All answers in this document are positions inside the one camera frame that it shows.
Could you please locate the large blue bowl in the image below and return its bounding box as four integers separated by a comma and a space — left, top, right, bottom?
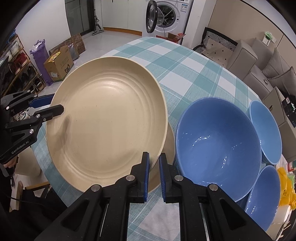
175, 97, 262, 202

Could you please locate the beige ridged plate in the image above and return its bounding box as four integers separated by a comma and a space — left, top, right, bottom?
46, 56, 168, 192

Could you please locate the beige lower plate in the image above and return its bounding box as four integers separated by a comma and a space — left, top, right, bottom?
148, 123, 175, 193

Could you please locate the shoe rack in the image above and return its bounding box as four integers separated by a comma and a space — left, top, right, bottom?
1, 31, 46, 97

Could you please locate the purple bag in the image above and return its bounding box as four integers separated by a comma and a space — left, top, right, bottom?
30, 39, 53, 86

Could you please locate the teal checkered tablecloth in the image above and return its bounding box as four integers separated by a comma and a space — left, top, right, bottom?
31, 36, 266, 241

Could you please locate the yellow plastic bag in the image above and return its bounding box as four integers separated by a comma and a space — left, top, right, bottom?
277, 167, 295, 210

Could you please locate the grey side cabinet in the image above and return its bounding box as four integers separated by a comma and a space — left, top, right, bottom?
262, 87, 296, 162

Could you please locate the black patterned chair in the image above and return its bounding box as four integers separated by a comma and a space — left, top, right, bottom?
193, 27, 238, 68

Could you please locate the grey sofa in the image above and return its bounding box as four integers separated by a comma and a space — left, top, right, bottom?
226, 38, 295, 99

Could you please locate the red cardboard box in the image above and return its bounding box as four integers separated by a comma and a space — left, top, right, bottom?
156, 33, 185, 44

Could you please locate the white washing machine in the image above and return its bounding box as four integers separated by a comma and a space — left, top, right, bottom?
142, 0, 194, 37

